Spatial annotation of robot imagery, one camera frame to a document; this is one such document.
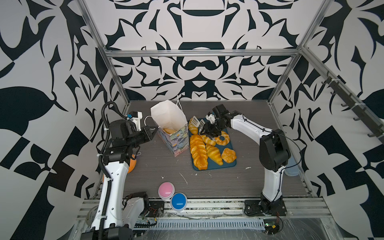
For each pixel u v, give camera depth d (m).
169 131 0.93
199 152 0.90
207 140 0.94
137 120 0.65
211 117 0.88
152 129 0.70
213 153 0.88
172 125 1.00
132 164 0.83
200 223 0.71
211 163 0.88
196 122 0.96
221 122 0.71
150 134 0.69
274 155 0.52
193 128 0.99
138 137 0.62
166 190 0.79
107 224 0.38
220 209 0.76
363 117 0.54
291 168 0.85
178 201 0.75
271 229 0.71
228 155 0.88
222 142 0.94
